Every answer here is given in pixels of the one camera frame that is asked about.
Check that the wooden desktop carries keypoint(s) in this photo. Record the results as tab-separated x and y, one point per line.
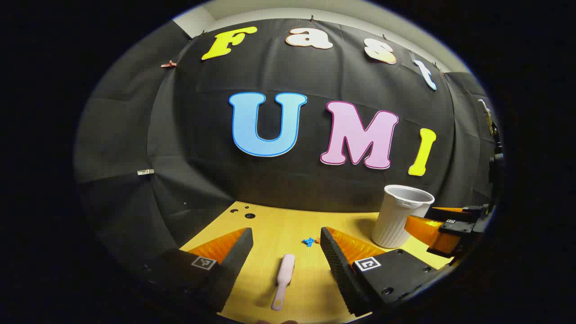
270	225

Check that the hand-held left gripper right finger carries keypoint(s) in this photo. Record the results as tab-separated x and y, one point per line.
339	270

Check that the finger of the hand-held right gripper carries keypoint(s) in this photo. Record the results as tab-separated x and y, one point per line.
470	210
423	229

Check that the small pink broom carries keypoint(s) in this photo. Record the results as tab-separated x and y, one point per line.
283	276

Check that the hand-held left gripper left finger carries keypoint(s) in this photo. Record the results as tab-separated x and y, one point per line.
234	265

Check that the blue paper scrap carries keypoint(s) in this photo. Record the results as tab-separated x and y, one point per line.
308	242

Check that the black backdrop cloth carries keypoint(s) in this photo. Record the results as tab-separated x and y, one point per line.
202	135

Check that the white ribbed garbage bin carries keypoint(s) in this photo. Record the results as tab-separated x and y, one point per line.
398	220

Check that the pink cloth clip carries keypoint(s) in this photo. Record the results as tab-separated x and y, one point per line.
168	64

